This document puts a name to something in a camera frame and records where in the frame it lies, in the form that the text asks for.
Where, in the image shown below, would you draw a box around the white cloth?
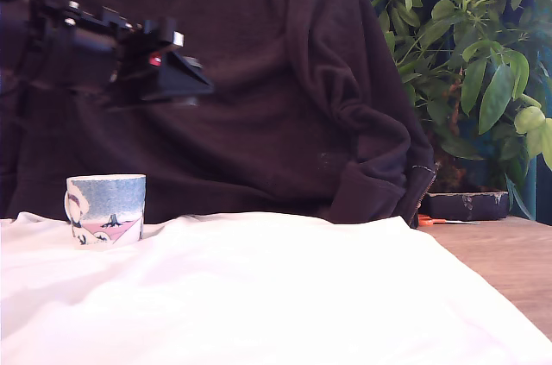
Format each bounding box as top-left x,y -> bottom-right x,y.
0,211 -> 552,365

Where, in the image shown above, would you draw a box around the dark brown sweater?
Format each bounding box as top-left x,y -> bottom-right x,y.
0,0 -> 436,229

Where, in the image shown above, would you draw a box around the green leafy plant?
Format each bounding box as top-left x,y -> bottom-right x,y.
371,0 -> 552,220

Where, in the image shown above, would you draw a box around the dark planter box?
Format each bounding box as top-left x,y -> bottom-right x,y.
423,191 -> 511,222

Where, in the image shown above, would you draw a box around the blue scenic coffee cup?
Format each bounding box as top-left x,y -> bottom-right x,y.
63,173 -> 147,250

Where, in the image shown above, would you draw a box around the orange handled scissors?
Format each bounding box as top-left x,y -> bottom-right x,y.
417,213 -> 481,229

